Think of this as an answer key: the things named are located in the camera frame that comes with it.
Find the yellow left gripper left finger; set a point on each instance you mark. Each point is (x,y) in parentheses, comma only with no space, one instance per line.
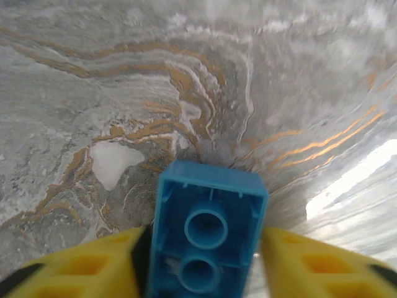
(77,273)

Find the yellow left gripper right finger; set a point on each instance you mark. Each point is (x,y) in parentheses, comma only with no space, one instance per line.
(325,273)

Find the blue lego brick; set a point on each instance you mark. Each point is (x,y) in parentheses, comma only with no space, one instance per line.
(207,217)

